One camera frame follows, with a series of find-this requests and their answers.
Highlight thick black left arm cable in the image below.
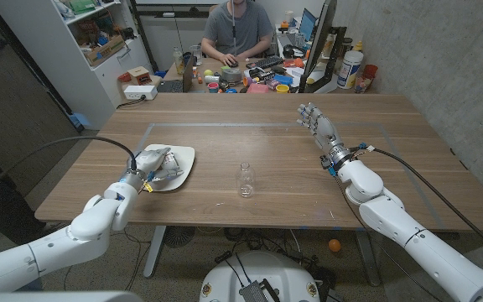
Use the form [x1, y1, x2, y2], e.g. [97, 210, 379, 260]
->
[0, 135, 138, 201]

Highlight black computer monitor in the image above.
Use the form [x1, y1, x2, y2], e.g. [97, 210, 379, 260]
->
[298, 0, 338, 94]

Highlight pink box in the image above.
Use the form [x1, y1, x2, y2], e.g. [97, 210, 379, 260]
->
[246, 82, 271, 94]

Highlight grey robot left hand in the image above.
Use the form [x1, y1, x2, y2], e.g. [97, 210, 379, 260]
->
[118, 146, 184, 195]

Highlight white paper plate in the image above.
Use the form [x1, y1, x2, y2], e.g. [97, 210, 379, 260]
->
[140, 143, 196, 193]

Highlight cardboard box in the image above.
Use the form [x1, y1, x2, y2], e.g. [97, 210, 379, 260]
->
[84, 34, 126, 68]

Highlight grey tape roll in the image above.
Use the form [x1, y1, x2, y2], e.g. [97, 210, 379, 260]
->
[220, 66, 243, 84]

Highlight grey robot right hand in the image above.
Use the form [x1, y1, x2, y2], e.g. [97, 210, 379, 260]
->
[296, 102, 354, 171]

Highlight small wooden box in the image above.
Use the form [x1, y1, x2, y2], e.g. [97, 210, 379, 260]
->
[127, 65, 153, 86]

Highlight white power box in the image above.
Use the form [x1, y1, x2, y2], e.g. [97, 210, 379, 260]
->
[122, 84, 158, 101]

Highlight black headphones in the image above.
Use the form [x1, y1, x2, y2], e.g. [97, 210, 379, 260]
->
[282, 44, 308, 60]

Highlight dark wooden door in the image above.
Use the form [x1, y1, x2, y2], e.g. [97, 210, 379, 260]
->
[0, 0, 84, 194]

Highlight grey tape table marking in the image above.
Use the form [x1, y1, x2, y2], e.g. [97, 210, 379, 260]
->
[96, 122, 444, 230]

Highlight red cup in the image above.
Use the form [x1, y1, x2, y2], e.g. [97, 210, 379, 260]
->
[362, 63, 379, 81]

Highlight blue screen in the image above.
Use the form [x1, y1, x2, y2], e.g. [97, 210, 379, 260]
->
[299, 7, 318, 42]

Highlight clear bottle with yellow liquid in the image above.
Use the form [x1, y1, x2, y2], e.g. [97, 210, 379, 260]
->
[172, 45, 186, 75]

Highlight black round fan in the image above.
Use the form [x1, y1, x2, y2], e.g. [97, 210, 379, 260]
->
[164, 226, 196, 249]

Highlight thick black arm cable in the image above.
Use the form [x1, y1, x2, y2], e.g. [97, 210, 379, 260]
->
[0, 135, 138, 201]
[356, 142, 483, 260]

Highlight white plastic tub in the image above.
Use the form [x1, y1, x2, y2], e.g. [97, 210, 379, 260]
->
[336, 49, 365, 90]

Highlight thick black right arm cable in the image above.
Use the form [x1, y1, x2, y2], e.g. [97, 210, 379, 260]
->
[356, 142, 483, 260]

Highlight thin white pole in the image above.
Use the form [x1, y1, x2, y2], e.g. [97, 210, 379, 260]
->
[231, 0, 238, 55]

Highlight white shelf unit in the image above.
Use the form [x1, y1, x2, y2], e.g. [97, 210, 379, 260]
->
[0, 0, 154, 130]

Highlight grey table leg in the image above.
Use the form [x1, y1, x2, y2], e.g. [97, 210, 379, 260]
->
[143, 225, 167, 279]
[353, 229, 382, 287]

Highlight white robot torso panel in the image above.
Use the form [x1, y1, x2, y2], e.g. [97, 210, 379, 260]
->
[0, 291, 144, 302]

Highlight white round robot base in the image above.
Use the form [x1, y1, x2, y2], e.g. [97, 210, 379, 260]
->
[198, 250, 321, 302]

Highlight black laptop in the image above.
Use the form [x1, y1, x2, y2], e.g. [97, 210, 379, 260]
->
[156, 54, 195, 94]

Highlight clear glass jar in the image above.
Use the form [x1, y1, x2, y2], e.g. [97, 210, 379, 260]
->
[235, 161, 257, 199]
[190, 44, 204, 66]

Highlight cluttered wooden desk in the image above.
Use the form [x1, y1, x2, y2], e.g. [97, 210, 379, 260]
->
[161, 56, 309, 94]

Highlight black keyboard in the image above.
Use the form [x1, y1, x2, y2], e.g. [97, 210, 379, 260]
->
[254, 55, 285, 70]

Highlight person in grey t-shirt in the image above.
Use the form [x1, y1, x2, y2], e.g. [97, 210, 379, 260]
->
[201, 0, 274, 66]

